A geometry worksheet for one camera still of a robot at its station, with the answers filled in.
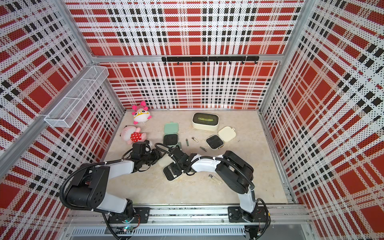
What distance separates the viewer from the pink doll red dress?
1.00m

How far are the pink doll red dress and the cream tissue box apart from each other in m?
0.36

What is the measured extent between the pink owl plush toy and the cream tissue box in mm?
359

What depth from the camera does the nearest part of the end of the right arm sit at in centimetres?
66

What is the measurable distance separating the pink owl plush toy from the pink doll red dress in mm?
103

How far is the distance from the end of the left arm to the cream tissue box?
0.34m
